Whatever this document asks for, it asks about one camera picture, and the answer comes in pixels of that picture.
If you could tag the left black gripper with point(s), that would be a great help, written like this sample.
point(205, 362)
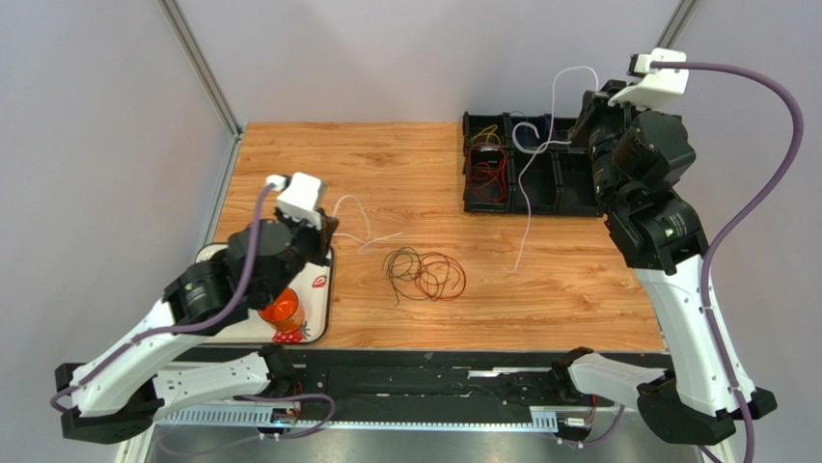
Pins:
point(323, 235)

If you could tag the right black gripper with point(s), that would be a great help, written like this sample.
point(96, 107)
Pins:
point(588, 114)

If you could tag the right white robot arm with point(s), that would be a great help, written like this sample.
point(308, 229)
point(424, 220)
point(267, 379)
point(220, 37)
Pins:
point(637, 156)

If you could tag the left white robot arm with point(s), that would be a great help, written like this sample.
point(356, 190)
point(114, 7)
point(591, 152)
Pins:
point(127, 389)

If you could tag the strawberry pattern tray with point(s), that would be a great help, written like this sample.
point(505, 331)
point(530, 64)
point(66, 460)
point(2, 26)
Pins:
point(313, 286)

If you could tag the black six-compartment bin organizer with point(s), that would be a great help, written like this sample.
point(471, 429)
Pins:
point(519, 164)

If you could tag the orange transparent cup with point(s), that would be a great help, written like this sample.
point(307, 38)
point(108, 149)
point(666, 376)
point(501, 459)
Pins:
point(286, 314)

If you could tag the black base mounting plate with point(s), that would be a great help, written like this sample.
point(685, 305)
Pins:
point(416, 386)

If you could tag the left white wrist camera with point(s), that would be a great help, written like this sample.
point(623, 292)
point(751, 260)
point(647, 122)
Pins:
point(299, 197)

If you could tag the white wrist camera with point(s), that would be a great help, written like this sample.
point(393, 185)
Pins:
point(655, 86)
point(299, 197)

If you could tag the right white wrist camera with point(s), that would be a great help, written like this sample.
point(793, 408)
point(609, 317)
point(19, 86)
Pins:
point(655, 86)

